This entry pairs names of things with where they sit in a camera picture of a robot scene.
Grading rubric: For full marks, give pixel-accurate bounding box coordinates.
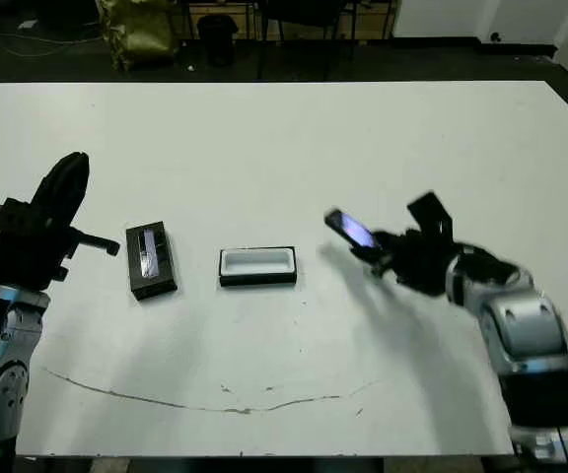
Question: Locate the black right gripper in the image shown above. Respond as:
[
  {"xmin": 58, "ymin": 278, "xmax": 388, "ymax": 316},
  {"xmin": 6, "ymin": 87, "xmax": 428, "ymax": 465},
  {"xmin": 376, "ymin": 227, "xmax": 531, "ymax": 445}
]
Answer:
[{"xmin": 350, "ymin": 229, "xmax": 462, "ymax": 297}]

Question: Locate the black box base white inlay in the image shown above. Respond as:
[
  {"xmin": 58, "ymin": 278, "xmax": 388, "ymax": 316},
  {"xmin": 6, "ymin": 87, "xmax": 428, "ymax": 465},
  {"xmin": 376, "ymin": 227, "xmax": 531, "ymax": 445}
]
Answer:
[{"xmin": 218, "ymin": 245, "xmax": 299, "ymax": 289}]

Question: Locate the black box lid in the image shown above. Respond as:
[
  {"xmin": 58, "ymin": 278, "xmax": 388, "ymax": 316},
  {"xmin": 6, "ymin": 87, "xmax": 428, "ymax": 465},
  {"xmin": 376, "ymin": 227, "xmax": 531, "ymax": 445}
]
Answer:
[{"xmin": 125, "ymin": 220, "xmax": 181, "ymax": 302}]

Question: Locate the black mesh office chair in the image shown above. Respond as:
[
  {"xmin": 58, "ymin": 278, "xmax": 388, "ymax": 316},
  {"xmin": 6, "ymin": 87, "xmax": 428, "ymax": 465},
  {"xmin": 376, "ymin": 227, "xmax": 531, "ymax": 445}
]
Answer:
[{"xmin": 256, "ymin": 0, "xmax": 359, "ymax": 80}]

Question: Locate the yellow-green bag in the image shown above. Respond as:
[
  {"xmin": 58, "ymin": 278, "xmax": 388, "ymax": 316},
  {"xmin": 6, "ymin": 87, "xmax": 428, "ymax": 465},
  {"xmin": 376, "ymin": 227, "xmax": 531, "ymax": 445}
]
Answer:
[{"xmin": 97, "ymin": 0, "xmax": 179, "ymax": 70}]

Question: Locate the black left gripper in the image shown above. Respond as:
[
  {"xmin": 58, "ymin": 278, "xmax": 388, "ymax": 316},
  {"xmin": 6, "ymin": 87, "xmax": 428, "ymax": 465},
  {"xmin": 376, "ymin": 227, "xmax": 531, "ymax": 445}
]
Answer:
[{"xmin": 0, "ymin": 152, "xmax": 121, "ymax": 292}]

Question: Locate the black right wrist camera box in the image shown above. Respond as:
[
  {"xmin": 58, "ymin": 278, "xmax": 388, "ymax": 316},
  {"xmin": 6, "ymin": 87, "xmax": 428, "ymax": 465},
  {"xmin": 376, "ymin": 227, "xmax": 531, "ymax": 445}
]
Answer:
[{"xmin": 405, "ymin": 190, "xmax": 456, "ymax": 242}]

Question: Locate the thin white floor cable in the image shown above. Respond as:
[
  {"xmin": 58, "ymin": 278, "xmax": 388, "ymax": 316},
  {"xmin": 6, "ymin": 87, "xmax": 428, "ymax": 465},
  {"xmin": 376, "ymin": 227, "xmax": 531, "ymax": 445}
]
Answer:
[{"xmin": 0, "ymin": 29, "xmax": 98, "ymax": 58}]

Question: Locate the black trash bin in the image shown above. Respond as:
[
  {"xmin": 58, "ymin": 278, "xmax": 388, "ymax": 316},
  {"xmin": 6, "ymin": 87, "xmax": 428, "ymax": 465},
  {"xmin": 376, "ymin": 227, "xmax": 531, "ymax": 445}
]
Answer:
[{"xmin": 197, "ymin": 14, "xmax": 240, "ymax": 68}]

